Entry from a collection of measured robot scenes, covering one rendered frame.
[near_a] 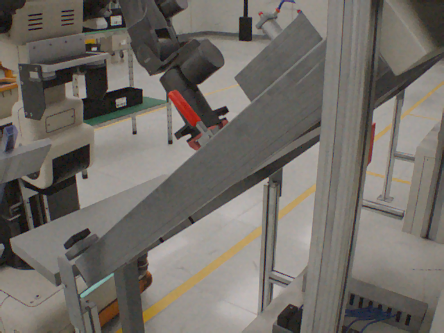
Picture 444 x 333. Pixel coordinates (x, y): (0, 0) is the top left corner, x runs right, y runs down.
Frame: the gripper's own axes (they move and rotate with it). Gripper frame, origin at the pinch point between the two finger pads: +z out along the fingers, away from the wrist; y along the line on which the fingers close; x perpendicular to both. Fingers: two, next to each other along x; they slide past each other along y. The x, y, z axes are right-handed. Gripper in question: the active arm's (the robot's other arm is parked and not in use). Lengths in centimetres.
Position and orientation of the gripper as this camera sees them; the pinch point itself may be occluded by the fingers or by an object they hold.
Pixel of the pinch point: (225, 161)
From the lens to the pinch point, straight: 85.0
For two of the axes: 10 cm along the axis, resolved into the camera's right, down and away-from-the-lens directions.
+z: 5.2, 8.6, -0.3
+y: 5.8, -3.2, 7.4
